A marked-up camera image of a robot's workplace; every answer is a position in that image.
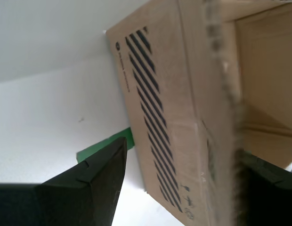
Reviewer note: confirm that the brown cardboard box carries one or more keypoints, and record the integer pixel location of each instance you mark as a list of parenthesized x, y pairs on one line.
[(183, 94)]

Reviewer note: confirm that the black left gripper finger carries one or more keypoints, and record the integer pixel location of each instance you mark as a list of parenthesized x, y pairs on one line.
[(66, 200), (266, 197)]

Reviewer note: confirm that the green tape strip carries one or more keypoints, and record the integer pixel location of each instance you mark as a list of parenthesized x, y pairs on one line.
[(101, 146)]

